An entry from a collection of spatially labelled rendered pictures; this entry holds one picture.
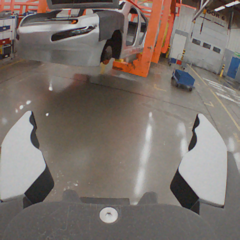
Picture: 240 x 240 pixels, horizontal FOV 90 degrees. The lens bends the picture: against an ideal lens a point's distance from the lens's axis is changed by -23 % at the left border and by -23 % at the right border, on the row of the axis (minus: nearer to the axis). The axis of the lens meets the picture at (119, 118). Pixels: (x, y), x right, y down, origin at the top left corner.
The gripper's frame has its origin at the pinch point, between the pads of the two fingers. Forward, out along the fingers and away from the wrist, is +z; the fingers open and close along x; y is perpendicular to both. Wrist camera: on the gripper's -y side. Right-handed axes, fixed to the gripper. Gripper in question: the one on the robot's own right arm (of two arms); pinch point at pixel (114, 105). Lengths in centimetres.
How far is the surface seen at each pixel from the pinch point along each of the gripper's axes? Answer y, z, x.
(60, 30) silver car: -10, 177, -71
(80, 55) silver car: 25, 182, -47
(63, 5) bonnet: -66, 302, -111
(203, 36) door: -46, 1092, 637
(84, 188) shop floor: 120, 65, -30
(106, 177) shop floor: 123, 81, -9
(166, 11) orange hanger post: -77, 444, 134
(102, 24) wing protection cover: -15, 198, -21
